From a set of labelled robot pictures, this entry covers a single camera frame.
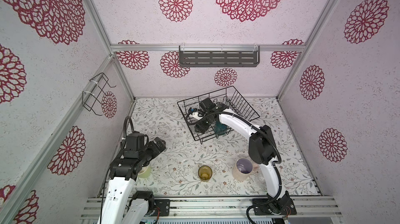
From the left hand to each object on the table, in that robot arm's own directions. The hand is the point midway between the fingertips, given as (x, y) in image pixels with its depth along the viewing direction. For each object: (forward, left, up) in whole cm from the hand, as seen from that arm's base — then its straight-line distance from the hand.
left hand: (159, 149), depth 75 cm
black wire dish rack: (+54, -43, -18) cm, 71 cm away
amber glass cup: (-6, -22, -16) cm, 28 cm away
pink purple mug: (-4, -43, -16) cm, 46 cm away
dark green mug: (+18, -32, -9) cm, 38 cm away
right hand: (+21, -20, -6) cm, 30 cm away
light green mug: (-8, +7, -8) cm, 13 cm away
